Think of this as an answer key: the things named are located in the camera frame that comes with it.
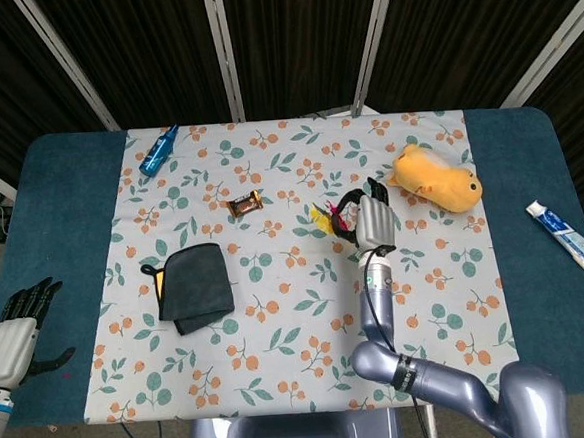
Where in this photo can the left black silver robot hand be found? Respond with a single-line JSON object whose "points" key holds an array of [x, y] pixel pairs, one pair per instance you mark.
{"points": [[8, 349]]}

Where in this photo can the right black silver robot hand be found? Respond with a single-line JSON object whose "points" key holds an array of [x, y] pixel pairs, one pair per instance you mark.
{"points": [[375, 223]]}

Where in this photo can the colourful feather shuttlecock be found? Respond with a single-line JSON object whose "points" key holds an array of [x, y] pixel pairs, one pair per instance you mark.
{"points": [[324, 221]]}

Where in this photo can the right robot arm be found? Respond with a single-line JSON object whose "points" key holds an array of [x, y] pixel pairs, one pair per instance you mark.
{"points": [[379, 318]]}

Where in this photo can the floral tablecloth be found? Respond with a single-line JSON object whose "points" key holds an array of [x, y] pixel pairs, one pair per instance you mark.
{"points": [[280, 340]]}

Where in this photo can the yellow plush toy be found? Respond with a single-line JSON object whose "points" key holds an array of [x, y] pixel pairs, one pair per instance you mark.
{"points": [[439, 178]]}

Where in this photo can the dark blue table cover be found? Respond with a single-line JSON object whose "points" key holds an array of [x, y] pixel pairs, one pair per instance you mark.
{"points": [[57, 235]]}

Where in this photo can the brown snack bar wrapper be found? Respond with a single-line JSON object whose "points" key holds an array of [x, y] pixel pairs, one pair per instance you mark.
{"points": [[245, 204]]}

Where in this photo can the dark grey folded cloth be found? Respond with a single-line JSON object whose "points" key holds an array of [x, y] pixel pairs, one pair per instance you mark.
{"points": [[194, 286]]}

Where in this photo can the white blue toothpaste tube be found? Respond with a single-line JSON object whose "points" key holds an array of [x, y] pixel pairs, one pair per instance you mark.
{"points": [[569, 239]]}

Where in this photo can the white table leg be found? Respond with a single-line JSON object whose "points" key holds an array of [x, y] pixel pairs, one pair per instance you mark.
{"points": [[431, 427]]}

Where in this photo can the blue spray bottle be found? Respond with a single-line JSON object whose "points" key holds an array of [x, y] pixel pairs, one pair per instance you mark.
{"points": [[156, 153]]}

